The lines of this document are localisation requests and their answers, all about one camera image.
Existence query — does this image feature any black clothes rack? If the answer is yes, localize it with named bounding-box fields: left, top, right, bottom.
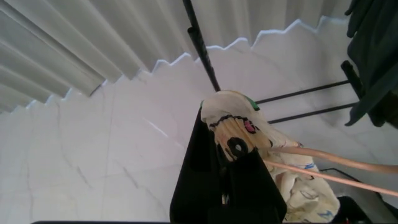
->
left=182, top=0, right=366, bottom=125

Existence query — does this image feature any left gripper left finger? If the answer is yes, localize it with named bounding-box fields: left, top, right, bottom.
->
left=169, top=107, right=225, bottom=223

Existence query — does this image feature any dark grey long-sleeved shirt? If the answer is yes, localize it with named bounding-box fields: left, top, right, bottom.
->
left=344, top=0, right=398, bottom=130

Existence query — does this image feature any pink clothes hanger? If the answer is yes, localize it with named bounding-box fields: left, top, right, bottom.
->
left=262, top=146, right=398, bottom=198

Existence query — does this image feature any cream printed garment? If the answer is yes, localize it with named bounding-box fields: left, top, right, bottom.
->
left=200, top=90, right=341, bottom=223

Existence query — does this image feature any white curtain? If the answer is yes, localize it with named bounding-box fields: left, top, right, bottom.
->
left=0, top=0, right=353, bottom=114

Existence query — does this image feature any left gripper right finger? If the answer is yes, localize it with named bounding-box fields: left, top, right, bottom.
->
left=224, top=147, right=288, bottom=223

